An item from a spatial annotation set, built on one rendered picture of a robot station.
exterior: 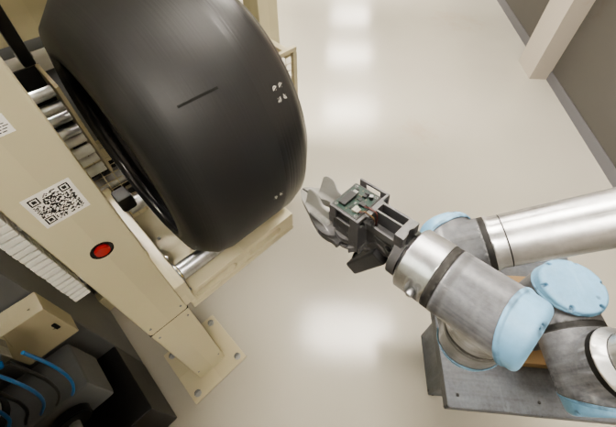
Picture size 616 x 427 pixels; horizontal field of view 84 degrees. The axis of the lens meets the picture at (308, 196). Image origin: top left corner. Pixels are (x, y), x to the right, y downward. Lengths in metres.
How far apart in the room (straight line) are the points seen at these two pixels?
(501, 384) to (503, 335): 0.79
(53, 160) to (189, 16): 0.31
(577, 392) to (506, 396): 0.25
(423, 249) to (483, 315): 0.09
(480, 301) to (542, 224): 0.21
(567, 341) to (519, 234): 0.47
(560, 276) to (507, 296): 0.61
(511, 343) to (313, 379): 1.33
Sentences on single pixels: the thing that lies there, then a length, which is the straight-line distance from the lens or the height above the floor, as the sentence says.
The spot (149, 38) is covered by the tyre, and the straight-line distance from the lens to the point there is 0.58.
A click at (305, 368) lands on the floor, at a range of 1.71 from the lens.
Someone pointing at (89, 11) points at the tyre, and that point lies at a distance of 0.64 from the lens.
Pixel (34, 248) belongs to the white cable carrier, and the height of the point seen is 1.15.
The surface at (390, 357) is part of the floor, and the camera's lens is 1.76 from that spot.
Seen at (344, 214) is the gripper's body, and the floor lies 1.30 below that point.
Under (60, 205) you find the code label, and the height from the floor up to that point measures 1.21.
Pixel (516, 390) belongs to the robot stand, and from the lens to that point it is 1.24.
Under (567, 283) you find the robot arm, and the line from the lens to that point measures 1.05.
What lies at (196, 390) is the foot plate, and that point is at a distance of 1.75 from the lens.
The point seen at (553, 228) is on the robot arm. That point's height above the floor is 1.27.
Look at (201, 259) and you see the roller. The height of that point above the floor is 0.92.
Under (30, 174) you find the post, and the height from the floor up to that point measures 1.29.
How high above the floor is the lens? 1.68
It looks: 51 degrees down
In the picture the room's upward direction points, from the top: straight up
